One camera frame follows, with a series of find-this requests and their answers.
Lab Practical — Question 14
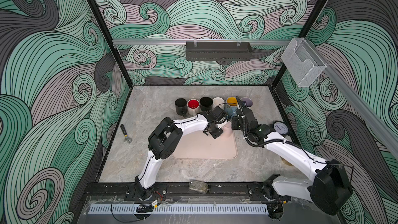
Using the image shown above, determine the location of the pink upside-down mug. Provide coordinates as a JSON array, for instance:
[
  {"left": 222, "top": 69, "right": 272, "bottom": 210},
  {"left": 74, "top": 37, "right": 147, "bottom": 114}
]
[{"left": 221, "top": 121, "right": 233, "bottom": 138}]

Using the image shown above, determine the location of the black white upside-down mug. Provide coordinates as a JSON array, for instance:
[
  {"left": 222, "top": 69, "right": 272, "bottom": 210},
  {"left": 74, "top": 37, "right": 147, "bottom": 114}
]
[{"left": 200, "top": 96, "right": 213, "bottom": 112}]

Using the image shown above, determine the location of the white ribbed mug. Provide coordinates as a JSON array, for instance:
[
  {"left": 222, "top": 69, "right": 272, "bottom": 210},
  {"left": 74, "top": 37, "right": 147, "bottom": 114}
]
[{"left": 212, "top": 97, "right": 225, "bottom": 110}]

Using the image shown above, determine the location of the cream upside-down mug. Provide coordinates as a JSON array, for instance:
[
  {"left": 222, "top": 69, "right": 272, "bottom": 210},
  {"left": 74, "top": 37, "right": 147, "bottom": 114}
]
[{"left": 187, "top": 99, "right": 201, "bottom": 116}]

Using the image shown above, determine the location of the pink iridescent mug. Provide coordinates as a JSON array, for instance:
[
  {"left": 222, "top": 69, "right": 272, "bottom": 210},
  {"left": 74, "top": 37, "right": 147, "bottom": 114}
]
[{"left": 240, "top": 97, "right": 254, "bottom": 107}]

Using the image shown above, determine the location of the blue butterfly mug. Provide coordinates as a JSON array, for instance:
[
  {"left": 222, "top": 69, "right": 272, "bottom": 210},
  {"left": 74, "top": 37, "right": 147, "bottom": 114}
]
[{"left": 224, "top": 96, "right": 238, "bottom": 118}]

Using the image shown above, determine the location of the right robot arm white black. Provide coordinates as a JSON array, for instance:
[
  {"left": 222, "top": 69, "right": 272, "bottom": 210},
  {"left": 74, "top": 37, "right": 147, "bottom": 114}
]
[{"left": 232, "top": 99, "right": 353, "bottom": 215}]

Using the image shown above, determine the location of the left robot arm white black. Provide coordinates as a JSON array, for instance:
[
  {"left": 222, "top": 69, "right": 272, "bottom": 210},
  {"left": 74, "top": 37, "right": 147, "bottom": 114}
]
[{"left": 134, "top": 107, "right": 228, "bottom": 200}]

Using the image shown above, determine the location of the pink tray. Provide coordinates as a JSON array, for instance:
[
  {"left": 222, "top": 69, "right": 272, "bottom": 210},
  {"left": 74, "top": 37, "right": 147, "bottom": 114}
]
[{"left": 172, "top": 131, "right": 238, "bottom": 159}]

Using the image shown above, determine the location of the small round clock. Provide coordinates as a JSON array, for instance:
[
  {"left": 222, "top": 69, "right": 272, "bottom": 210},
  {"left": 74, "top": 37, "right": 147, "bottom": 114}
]
[{"left": 272, "top": 121, "right": 289, "bottom": 136}]

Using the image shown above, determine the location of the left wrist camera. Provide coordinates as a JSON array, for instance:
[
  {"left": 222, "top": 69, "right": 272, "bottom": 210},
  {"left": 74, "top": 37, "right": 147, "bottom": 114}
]
[{"left": 211, "top": 106, "right": 226, "bottom": 121}]

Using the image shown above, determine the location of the black wall shelf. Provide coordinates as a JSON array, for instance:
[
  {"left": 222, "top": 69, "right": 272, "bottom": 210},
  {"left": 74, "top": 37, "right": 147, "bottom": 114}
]
[{"left": 186, "top": 41, "right": 253, "bottom": 62}]

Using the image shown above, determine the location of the clear plastic wall bin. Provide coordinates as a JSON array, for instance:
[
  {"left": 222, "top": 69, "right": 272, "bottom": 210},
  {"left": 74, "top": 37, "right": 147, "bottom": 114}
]
[{"left": 282, "top": 37, "right": 326, "bottom": 88}]

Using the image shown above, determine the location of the aluminium wall rail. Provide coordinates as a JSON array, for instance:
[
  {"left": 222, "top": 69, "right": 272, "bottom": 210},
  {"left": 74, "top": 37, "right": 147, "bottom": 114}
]
[{"left": 113, "top": 38, "right": 291, "bottom": 46}]

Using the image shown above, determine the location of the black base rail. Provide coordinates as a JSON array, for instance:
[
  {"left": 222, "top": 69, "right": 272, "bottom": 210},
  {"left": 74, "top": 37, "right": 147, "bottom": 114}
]
[{"left": 83, "top": 181, "right": 330, "bottom": 203}]

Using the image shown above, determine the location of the white slotted cable duct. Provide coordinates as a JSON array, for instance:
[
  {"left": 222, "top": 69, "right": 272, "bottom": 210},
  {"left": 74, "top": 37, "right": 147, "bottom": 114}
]
[{"left": 88, "top": 203, "right": 268, "bottom": 215}]

